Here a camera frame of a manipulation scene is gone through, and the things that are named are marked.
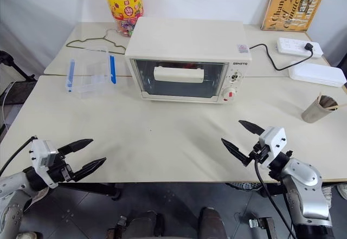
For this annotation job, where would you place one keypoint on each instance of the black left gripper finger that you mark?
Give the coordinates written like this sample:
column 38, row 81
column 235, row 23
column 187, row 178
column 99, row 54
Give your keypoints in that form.
column 89, row 168
column 76, row 145

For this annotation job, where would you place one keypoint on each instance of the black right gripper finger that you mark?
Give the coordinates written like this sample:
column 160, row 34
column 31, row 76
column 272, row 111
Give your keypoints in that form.
column 252, row 128
column 237, row 152

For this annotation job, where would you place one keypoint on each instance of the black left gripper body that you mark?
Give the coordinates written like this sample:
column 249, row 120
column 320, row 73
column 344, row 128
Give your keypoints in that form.
column 61, row 171

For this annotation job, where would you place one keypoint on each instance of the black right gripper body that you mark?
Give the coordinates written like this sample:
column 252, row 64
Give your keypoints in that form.
column 260, row 153

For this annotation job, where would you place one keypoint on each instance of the small oven temperature knob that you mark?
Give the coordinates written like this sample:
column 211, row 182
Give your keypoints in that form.
column 236, row 77

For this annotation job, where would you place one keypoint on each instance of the warning sticker label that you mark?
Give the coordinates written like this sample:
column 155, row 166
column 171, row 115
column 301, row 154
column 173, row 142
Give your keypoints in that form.
column 243, row 48

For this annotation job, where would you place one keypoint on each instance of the glass oven door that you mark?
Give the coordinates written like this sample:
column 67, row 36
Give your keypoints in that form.
column 162, row 87

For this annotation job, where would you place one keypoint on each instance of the cream toaster oven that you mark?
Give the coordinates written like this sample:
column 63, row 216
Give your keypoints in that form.
column 187, row 41

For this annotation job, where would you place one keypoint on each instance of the grey stick holder cup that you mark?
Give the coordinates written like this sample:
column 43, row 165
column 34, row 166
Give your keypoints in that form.
column 315, row 111

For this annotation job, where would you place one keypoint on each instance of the clear box blue latches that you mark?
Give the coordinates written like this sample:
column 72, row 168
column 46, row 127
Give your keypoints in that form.
column 89, row 79

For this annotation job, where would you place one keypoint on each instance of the dark rounded shape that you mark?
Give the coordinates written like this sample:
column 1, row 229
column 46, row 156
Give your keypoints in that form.
column 212, row 222

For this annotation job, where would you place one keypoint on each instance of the wooden sticks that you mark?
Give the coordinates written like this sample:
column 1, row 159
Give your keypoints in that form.
column 332, row 107

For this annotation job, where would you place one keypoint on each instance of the white flat lidded case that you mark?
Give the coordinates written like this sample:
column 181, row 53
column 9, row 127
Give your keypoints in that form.
column 317, row 73

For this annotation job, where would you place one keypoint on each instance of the white shoe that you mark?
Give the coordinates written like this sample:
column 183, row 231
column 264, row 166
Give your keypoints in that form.
column 343, row 191

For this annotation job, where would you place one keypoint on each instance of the white power strip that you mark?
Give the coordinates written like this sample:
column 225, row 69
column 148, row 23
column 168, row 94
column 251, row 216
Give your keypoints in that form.
column 292, row 45

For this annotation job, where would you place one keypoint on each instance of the black power plug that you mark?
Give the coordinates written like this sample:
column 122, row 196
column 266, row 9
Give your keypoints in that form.
column 309, row 46

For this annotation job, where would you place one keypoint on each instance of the black tripod stand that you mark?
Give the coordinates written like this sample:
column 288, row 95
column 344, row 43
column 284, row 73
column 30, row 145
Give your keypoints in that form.
column 13, row 65

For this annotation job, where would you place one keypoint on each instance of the yellow book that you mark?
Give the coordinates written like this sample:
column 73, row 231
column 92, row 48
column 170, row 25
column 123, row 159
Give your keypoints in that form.
column 291, row 10

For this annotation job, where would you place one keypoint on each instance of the candy jar orange lid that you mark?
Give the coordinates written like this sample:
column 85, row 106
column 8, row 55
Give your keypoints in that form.
column 124, row 8

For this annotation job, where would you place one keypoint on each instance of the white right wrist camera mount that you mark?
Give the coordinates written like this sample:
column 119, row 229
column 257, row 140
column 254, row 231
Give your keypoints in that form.
column 272, row 144

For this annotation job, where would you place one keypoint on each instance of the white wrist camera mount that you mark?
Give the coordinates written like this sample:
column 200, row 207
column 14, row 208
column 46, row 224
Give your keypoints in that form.
column 272, row 144
column 40, row 155

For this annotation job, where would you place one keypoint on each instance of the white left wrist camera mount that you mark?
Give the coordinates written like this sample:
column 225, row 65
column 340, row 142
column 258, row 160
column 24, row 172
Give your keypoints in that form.
column 40, row 155

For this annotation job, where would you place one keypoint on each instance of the metal clamp bracket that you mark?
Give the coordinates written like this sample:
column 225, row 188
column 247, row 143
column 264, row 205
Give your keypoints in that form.
column 118, row 228
column 263, row 224

